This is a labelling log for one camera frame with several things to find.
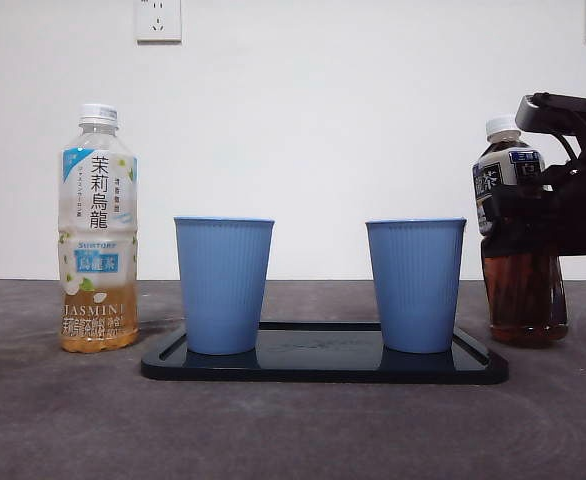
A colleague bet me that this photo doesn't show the dark oolong tea bottle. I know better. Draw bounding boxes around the dark oolong tea bottle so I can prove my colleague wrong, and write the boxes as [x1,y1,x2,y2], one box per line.
[471,113,570,350]

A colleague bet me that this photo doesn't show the jasmine oolong tea bottle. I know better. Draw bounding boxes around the jasmine oolong tea bottle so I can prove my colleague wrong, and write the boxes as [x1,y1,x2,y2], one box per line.
[58,103,140,355]

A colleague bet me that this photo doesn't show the blue ribbed plastic cup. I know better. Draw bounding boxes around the blue ribbed plastic cup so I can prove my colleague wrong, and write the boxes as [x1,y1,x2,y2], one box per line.
[365,218,468,355]
[173,216,277,356]

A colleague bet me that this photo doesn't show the dark teal plastic tray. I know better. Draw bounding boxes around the dark teal plastic tray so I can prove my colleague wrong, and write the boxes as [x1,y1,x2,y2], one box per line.
[139,321,510,385]

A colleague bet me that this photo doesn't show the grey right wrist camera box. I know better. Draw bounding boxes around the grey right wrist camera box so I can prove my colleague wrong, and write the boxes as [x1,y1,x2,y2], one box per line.
[514,92,586,136]

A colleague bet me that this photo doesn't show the white wall socket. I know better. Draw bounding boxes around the white wall socket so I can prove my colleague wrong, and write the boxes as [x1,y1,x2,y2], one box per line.
[135,0,183,44]

